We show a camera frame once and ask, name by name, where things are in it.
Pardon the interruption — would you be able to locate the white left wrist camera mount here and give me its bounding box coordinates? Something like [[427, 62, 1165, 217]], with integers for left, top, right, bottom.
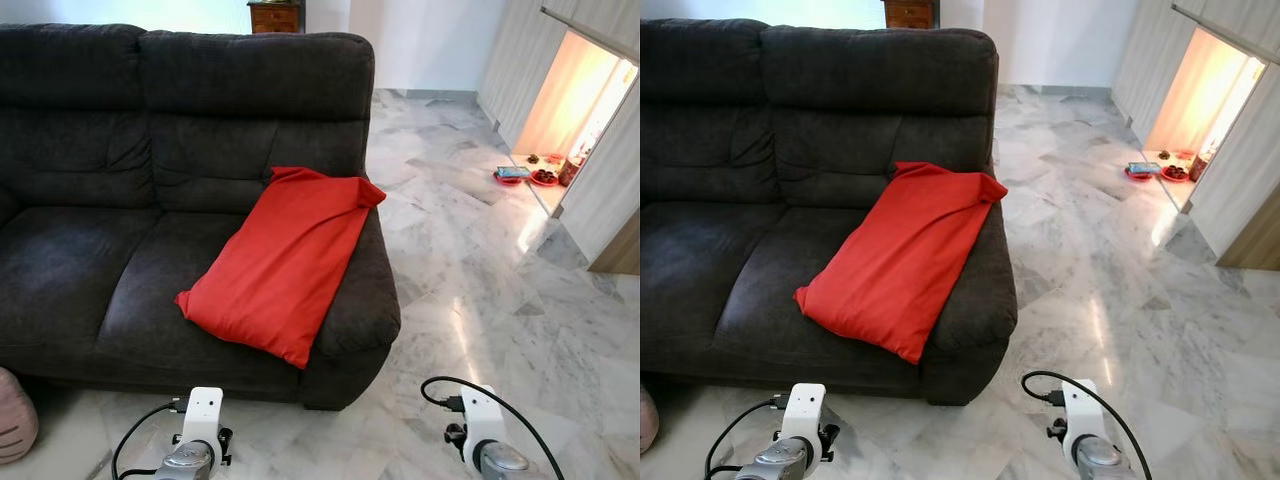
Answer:
[[783, 383, 827, 446], [182, 387, 224, 451]]

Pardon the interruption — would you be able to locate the brown wooden dresser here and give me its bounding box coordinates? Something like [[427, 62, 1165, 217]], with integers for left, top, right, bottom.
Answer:
[[247, 0, 306, 34], [882, 0, 941, 29]]

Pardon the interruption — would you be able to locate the pink pillow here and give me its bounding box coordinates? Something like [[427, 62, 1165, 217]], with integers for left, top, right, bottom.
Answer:
[[0, 367, 39, 464], [640, 388, 661, 454]]

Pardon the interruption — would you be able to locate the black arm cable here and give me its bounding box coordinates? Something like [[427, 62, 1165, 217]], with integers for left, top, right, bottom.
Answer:
[[1021, 371, 1153, 480], [112, 397, 191, 480], [705, 393, 791, 480], [420, 376, 566, 480]]

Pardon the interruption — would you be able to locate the large dark grey sofa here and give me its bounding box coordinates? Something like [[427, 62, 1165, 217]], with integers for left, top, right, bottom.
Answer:
[[640, 18, 1019, 406], [0, 22, 403, 411]]

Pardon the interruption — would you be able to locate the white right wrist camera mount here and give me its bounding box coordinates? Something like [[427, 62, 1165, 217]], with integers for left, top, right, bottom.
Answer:
[[460, 385, 506, 471], [1060, 380, 1104, 466]]

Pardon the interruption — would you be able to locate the red pillow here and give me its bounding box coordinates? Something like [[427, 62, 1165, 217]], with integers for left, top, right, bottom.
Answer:
[[175, 165, 388, 371], [795, 160, 1008, 365]]

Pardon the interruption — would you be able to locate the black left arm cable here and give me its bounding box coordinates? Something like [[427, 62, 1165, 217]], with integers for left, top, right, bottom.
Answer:
[[112, 397, 191, 480], [705, 393, 791, 480]]

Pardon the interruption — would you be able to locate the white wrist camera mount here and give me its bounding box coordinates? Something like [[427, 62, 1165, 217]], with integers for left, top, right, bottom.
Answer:
[[182, 387, 224, 451], [460, 385, 506, 471], [1060, 380, 1104, 466], [783, 383, 827, 446]]

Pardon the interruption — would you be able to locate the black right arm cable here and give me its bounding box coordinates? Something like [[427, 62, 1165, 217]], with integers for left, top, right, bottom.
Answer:
[[1021, 371, 1153, 480], [420, 376, 566, 480]]

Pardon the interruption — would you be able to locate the light wood wall cabinet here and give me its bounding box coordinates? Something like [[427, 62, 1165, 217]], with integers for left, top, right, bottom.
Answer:
[[1112, 0, 1280, 271], [478, 0, 641, 276]]

